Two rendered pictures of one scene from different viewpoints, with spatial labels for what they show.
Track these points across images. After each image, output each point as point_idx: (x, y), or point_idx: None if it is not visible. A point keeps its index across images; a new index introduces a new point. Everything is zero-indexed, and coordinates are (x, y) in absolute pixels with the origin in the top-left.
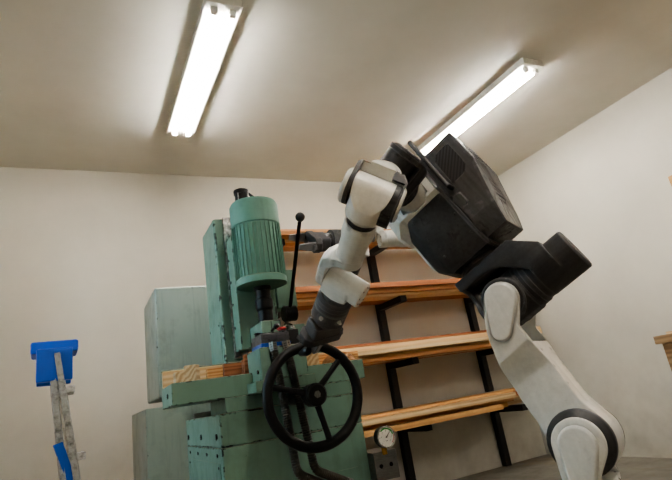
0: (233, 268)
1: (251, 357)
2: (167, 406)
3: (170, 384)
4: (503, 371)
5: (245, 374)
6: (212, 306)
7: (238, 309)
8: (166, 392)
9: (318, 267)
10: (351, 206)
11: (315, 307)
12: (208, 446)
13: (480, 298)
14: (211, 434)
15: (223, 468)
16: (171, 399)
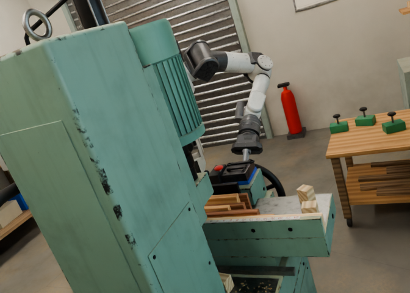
0: (169, 116)
1: (255, 185)
2: (333, 228)
3: (331, 196)
4: (205, 166)
5: (264, 198)
6: (151, 195)
7: (190, 171)
8: (330, 218)
9: (263, 101)
10: (271, 72)
11: (259, 126)
12: (294, 287)
13: None
14: (295, 262)
15: (307, 259)
16: (335, 206)
